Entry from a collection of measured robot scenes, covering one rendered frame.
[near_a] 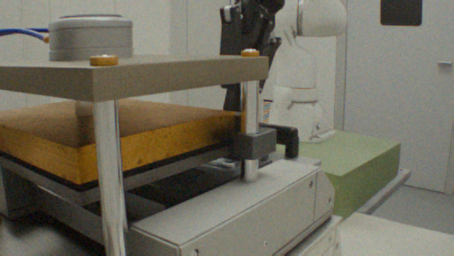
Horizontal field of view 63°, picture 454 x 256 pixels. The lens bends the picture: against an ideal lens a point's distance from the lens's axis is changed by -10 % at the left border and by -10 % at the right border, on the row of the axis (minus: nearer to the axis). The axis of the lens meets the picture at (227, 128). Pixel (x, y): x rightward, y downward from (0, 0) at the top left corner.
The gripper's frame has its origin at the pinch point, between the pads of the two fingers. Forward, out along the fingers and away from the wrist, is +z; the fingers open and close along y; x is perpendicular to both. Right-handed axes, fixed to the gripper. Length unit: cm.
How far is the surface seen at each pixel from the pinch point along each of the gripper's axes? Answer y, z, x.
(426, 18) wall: 255, -130, 28
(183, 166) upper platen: -19.2, 7.2, -10.4
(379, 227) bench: 42.8, 13.6, -11.6
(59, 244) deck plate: -21.5, 17.9, 1.9
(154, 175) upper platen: -22.2, 8.2, -10.4
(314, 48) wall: 270, -106, 129
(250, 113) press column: -15.3, 1.6, -13.1
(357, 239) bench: 35.5, 16.3, -9.7
